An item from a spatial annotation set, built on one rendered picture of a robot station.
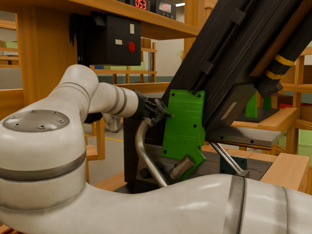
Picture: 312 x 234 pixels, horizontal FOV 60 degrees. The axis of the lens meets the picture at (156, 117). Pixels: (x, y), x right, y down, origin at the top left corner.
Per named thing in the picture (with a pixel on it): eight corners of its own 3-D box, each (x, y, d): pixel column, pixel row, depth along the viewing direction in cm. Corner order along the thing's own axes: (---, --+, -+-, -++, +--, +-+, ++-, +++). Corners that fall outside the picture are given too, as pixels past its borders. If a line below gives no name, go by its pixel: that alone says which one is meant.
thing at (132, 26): (142, 65, 96) (141, 22, 94) (108, 64, 82) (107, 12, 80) (116, 66, 103) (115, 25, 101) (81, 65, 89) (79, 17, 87)
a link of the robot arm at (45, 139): (41, 73, 46) (42, 120, 48) (-42, 135, 21) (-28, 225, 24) (96, 76, 47) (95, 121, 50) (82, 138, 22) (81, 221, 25)
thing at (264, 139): (280, 140, 91) (281, 131, 91) (270, 151, 78) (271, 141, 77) (179, 127, 113) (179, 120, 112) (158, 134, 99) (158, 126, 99)
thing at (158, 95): (198, 169, 121) (200, 93, 116) (162, 193, 96) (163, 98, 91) (164, 161, 131) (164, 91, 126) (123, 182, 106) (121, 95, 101)
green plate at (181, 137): (205, 163, 84) (214, 96, 85) (194, 163, 77) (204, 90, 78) (173, 156, 90) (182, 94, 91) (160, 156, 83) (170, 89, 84)
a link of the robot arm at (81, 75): (103, 73, 60) (101, 87, 47) (84, 106, 62) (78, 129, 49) (74, 56, 58) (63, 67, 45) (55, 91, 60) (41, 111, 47)
